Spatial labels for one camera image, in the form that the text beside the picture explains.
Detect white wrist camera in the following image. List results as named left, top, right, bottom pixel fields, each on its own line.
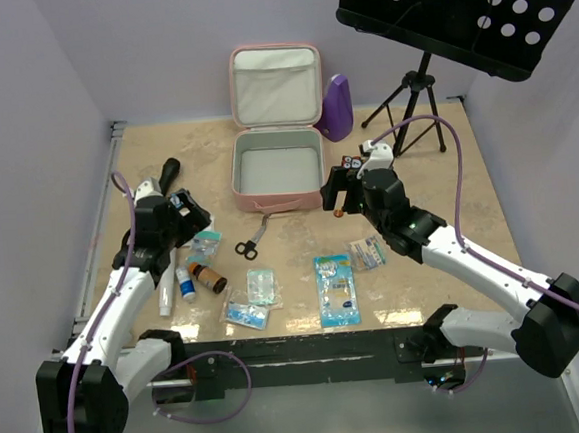
left=132, top=177, right=163, bottom=203
left=357, top=139, right=394, bottom=179

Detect pink medicine kit case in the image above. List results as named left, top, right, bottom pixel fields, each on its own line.
left=229, top=43, right=325, bottom=214

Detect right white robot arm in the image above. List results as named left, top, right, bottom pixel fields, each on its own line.
left=321, top=166, right=579, bottom=378

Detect white tube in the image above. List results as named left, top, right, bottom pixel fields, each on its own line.
left=158, top=249, right=176, bottom=318

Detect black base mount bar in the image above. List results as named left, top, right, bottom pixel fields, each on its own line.
left=153, top=327, right=460, bottom=400

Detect owl pattern block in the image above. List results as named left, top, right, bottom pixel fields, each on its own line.
left=341, top=155, right=364, bottom=172

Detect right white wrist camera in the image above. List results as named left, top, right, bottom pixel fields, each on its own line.
left=357, top=139, right=394, bottom=179

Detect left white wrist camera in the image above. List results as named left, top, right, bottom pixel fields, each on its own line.
left=132, top=177, right=163, bottom=203

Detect black music stand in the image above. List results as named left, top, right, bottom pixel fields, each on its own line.
left=335, top=0, right=579, bottom=162

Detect bandage packet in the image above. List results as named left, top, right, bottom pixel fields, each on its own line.
left=345, top=236, right=386, bottom=271

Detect white gauze packet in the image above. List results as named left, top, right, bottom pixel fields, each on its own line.
left=192, top=220, right=222, bottom=241

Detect large blue packet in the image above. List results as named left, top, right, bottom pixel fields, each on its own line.
left=313, top=254, right=361, bottom=328

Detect white blue small bottle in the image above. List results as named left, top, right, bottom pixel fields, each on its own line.
left=175, top=266, right=197, bottom=303

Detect brown medicine bottle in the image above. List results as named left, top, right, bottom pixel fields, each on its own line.
left=187, top=262, right=228, bottom=294

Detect black microphone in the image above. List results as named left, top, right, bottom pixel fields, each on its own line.
left=158, top=157, right=181, bottom=195

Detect teal blister pack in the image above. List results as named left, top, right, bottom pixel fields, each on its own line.
left=246, top=268, right=277, bottom=306

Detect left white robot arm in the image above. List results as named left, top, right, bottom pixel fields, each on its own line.
left=35, top=189, right=211, bottom=433

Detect blue white sachet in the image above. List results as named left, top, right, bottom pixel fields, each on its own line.
left=225, top=302, right=270, bottom=330

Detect teal topped zip bag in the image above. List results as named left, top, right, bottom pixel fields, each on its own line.
left=186, top=230, right=222, bottom=265

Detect purple metronome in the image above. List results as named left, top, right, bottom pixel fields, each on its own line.
left=314, top=74, right=354, bottom=143

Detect black handled scissors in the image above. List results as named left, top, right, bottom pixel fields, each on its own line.
left=235, top=214, right=270, bottom=261

